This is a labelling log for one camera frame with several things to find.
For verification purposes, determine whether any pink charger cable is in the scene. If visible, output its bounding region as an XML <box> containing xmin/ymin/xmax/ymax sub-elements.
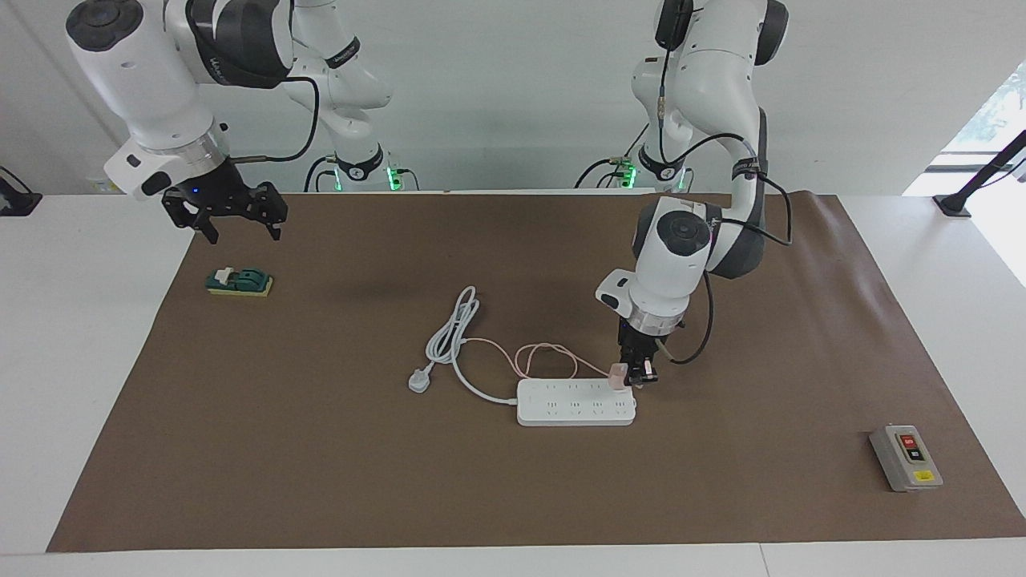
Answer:
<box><xmin>465</xmin><ymin>337</ymin><xmax>614</xmax><ymax>381</ymax></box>

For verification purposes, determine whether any white power strip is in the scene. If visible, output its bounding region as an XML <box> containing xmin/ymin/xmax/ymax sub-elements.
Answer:
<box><xmin>516</xmin><ymin>377</ymin><xmax>638</xmax><ymax>427</ymax></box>

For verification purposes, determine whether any brown table mat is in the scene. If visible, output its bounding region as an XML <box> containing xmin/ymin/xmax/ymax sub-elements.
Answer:
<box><xmin>46</xmin><ymin>192</ymin><xmax>1026</xmax><ymax>554</ymax></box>

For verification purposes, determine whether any black clamp stand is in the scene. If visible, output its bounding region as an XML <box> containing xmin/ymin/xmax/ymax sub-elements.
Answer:
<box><xmin>0</xmin><ymin>166</ymin><xmax>42</xmax><ymax>217</ymax></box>

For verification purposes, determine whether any black angled stand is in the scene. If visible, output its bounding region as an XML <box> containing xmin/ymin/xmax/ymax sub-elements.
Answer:
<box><xmin>934</xmin><ymin>128</ymin><xmax>1026</xmax><ymax>219</ymax></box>

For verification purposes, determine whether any bright window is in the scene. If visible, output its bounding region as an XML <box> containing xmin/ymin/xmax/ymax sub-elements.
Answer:
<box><xmin>902</xmin><ymin>60</ymin><xmax>1026</xmax><ymax>197</ymax></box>

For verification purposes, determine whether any green knife switch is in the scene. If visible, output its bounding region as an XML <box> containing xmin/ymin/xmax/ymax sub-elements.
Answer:
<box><xmin>206</xmin><ymin>266</ymin><xmax>274</xmax><ymax>298</ymax></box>

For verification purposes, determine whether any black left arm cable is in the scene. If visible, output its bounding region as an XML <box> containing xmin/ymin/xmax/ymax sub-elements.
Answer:
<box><xmin>656</xmin><ymin>48</ymin><xmax>794</xmax><ymax>366</ymax></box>

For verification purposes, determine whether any white power strip cord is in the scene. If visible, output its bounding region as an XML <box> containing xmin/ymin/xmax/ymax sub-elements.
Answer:
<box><xmin>408</xmin><ymin>286</ymin><xmax>522</xmax><ymax>404</ymax></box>

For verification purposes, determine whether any grey switch box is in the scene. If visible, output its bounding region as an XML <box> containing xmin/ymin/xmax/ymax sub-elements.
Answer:
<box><xmin>870</xmin><ymin>425</ymin><xmax>944</xmax><ymax>493</ymax></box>

